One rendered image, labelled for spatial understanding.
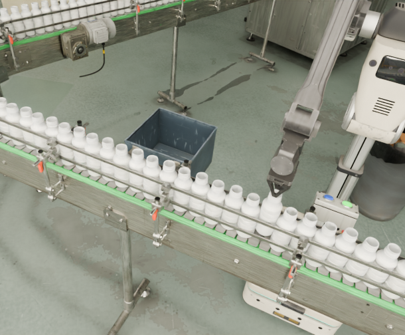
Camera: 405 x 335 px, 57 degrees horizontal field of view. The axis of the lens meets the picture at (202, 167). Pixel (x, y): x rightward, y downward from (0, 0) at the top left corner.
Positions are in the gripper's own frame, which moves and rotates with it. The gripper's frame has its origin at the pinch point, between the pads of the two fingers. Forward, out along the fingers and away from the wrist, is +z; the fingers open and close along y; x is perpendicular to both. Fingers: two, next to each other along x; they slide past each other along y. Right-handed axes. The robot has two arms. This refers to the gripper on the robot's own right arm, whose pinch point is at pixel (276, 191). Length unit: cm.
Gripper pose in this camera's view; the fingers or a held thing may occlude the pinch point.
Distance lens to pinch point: 109.3
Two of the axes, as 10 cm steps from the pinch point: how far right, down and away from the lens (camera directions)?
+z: -1.0, 7.4, 6.6
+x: 9.1, 3.4, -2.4
